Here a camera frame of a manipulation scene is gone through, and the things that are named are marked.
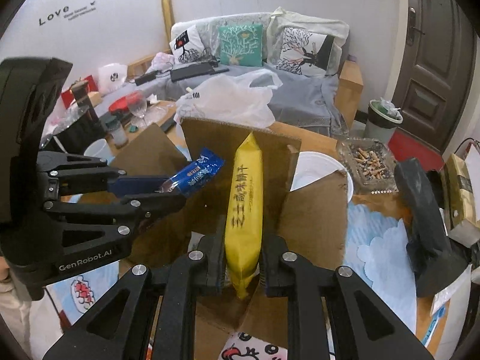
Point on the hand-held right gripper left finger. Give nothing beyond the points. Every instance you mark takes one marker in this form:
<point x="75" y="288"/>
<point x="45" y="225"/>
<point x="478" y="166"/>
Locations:
<point x="212" y="266"/>

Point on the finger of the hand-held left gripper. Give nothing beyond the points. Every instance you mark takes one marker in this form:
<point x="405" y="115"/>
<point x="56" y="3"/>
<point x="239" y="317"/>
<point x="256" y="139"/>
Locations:
<point x="138" y="185"/>
<point x="161" y="203"/>

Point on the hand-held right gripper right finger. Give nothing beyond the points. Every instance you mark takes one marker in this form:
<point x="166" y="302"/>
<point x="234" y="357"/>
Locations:
<point x="273" y="266"/>

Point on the dark blue snack packet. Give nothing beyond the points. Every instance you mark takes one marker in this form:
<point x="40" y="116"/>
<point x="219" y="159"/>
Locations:
<point x="195" y="174"/>

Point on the yellow snack packet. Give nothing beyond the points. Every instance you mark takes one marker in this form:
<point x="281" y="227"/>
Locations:
<point x="243" y="202"/>

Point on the cardboard box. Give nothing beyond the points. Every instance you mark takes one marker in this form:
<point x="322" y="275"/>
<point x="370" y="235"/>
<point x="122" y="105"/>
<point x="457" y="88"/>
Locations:
<point x="210" y="146"/>

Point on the white mug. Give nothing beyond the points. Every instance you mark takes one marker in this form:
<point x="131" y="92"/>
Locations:
<point x="98" y="150"/>

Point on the spice jar with dark lid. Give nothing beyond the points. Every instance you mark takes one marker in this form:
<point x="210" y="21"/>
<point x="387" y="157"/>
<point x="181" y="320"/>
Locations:
<point x="117" y="133"/>

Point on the black kettle pot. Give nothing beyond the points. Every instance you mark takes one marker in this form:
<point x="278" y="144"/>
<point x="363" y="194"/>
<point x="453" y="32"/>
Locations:
<point x="84" y="123"/>

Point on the red gift bag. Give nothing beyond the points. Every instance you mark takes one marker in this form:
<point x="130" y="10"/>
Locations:
<point x="71" y="95"/>

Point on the wine glass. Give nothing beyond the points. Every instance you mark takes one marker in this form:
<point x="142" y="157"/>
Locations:
<point x="137" y="105"/>

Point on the red plate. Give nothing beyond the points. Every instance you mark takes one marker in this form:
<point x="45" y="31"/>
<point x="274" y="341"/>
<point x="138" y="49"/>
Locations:
<point x="119" y="105"/>

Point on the cartoon printed tablecloth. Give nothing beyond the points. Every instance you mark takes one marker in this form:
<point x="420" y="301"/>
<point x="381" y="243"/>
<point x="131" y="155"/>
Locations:
<point x="375" y="247"/>

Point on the white disposable bowl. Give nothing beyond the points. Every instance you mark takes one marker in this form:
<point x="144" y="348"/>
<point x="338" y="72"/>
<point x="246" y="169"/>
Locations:
<point x="315" y="168"/>

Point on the white paper bag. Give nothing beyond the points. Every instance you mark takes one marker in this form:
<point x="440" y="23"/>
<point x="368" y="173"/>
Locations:
<point x="112" y="77"/>

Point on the black power adapter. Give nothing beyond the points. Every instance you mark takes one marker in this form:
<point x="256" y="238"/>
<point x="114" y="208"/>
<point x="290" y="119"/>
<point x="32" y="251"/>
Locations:
<point x="144" y="78"/>

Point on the black laptop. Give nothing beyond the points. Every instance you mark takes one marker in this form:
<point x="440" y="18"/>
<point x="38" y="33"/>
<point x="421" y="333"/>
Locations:
<point x="191" y="71"/>

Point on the white plastic bag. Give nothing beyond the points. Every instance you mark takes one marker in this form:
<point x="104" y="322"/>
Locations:
<point x="232" y="97"/>

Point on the pink plastic bag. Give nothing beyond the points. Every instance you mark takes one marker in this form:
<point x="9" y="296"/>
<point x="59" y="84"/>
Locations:
<point x="163" y="60"/>

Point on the glass ashtray with cigarette butts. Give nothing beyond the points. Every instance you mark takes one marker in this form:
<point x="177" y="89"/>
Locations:
<point x="369" y="165"/>

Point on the white tree print cushion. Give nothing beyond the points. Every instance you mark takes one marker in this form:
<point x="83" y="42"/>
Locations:
<point x="185" y="45"/>

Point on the black plastic bag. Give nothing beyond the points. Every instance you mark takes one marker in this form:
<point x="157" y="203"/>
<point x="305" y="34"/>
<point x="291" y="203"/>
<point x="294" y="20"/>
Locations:
<point x="423" y="225"/>

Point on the wooden board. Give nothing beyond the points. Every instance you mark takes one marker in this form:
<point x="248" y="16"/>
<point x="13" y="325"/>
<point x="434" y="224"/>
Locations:
<point x="167" y="18"/>

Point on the blue toothbrush pack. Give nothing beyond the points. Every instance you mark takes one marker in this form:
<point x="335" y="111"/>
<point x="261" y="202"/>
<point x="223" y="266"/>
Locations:
<point x="435" y="322"/>

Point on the teal coral print cushion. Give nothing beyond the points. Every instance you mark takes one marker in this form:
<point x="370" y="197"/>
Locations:
<point x="240" y="45"/>

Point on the grey sofa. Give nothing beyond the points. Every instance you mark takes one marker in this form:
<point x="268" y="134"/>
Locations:
<point x="292" y="90"/>

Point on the green trash bin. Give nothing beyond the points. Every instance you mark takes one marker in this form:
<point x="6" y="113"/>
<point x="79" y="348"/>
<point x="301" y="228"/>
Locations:
<point x="378" y="127"/>

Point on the red doormat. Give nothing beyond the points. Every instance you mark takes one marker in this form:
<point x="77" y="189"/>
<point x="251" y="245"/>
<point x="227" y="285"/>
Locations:
<point x="412" y="142"/>

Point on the wooden side table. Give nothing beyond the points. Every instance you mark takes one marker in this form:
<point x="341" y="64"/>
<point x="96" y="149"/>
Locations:
<point x="350" y="82"/>

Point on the gold tissue box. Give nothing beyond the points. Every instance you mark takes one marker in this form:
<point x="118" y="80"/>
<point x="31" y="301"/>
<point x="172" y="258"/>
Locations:
<point x="463" y="187"/>

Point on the white cushion with black patch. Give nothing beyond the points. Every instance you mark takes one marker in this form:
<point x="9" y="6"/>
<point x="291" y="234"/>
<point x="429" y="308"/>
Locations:
<point x="300" y="50"/>

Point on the dark brown door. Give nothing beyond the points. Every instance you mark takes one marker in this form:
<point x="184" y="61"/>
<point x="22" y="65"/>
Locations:
<point x="431" y="45"/>

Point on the black wall lettering sticker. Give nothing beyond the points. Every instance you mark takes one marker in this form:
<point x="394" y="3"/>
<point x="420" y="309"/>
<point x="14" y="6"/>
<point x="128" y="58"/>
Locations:
<point x="54" y="18"/>

